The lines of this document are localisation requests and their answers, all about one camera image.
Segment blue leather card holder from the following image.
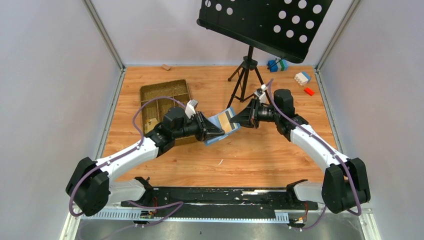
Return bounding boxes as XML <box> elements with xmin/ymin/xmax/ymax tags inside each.
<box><xmin>204</xmin><ymin>106</ymin><xmax>241</xmax><ymax>146</ymax></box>

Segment gold credit card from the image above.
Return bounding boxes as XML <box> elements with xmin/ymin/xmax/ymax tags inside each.
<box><xmin>144</xmin><ymin>118</ymin><xmax>159</xmax><ymax>134</ymax></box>

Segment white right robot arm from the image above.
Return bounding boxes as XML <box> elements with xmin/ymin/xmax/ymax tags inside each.
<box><xmin>230</xmin><ymin>89</ymin><xmax>371</xmax><ymax>214</ymax></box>

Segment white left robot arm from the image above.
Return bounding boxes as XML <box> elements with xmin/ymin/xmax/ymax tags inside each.
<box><xmin>65</xmin><ymin>107</ymin><xmax>225</xmax><ymax>217</ymax></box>

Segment woven compartment tray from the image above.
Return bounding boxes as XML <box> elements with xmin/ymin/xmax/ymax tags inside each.
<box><xmin>139</xmin><ymin>79</ymin><xmax>191</xmax><ymax>134</ymax></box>

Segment red toy block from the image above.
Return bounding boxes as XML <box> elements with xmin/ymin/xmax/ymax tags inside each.
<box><xmin>304</xmin><ymin>87</ymin><xmax>315</xmax><ymax>96</ymax></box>

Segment white blue toy block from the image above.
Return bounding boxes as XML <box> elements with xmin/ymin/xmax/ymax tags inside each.
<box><xmin>294</xmin><ymin>71</ymin><xmax>312</xmax><ymax>86</ymax></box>

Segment blue green toy block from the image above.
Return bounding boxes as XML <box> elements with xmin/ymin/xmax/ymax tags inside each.
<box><xmin>267</xmin><ymin>59</ymin><xmax>289</xmax><ymax>73</ymax></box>

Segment small wooden block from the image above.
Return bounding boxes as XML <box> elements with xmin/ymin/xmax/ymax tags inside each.
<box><xmin>161</xmin><ymin>64</ymin><xmax>172</xmax><ymax>71</ymax></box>

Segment black music stand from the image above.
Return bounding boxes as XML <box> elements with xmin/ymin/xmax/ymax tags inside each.
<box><xmin>196</xmin><ymin>0</ymin><xmax>332</xmax><ymax>107</ymax></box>

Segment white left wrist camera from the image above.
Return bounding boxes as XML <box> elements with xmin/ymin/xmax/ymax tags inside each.
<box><xmin>184</xmin><ymin>99</ymin><xmax>199</xmax><ymax>119</ymax></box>

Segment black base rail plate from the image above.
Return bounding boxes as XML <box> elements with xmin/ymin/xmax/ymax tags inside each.
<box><xmin>136</xmin><ymin>186</ymin><xmax>318</xmax><ymax>219</ymax></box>

